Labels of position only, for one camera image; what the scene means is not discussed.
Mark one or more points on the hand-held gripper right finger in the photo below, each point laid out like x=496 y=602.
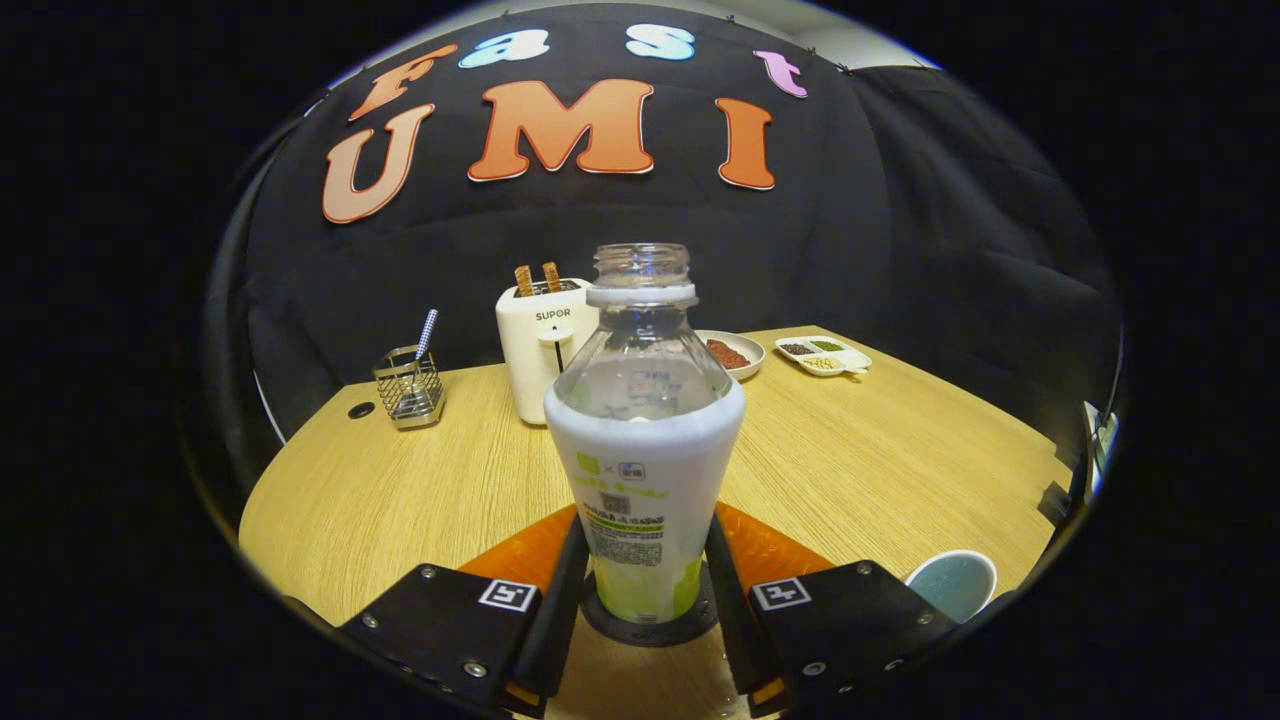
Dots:
x=850 y=620

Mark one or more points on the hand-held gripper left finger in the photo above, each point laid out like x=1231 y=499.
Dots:
x=440 y=625

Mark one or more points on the white cup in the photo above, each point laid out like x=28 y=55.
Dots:
x=955 y=585

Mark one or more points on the dark round coaster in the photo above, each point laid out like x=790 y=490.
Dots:
x=600 y=625

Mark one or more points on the clear plastic juice bottle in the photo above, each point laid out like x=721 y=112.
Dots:
x=645 y=450

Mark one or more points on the wooden table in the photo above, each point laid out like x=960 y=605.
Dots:
x=400 y=500

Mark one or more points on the white divided dish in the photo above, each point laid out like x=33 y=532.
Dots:
x=825 y=355

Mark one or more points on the white toaster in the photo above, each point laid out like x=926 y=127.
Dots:
x=530 y=360

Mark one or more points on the white plate with brown food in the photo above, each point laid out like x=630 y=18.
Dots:
x=735 y=355

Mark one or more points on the brown toast slice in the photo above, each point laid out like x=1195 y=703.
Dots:
x=552 y=277
x=524 y=281

